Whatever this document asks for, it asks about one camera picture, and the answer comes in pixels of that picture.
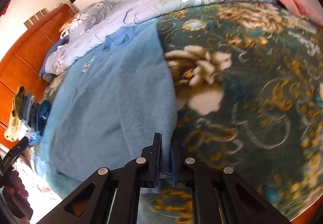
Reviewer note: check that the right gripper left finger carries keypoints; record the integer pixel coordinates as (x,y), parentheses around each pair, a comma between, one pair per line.
(111,196)

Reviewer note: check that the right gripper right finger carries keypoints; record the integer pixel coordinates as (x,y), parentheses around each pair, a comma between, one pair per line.
(219,195)

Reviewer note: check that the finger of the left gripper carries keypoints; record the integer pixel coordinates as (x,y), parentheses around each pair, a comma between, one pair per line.
(13,154)

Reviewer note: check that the blue fleece garment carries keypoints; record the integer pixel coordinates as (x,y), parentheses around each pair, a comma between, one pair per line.
(111,103)

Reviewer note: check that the stack of folded clothes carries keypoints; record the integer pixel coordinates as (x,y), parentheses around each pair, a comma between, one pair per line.
(28,118)

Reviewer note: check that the person's left hand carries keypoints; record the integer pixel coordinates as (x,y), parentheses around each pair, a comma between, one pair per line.
(16,187)

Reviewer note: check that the floral plush bed blanket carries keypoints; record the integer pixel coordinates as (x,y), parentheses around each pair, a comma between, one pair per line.
(248,87)

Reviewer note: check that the grey floral pillow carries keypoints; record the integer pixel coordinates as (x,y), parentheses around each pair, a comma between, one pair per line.
(83,21)

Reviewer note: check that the light blue floral duvet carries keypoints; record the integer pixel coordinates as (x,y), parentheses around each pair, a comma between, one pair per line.
(126,14)

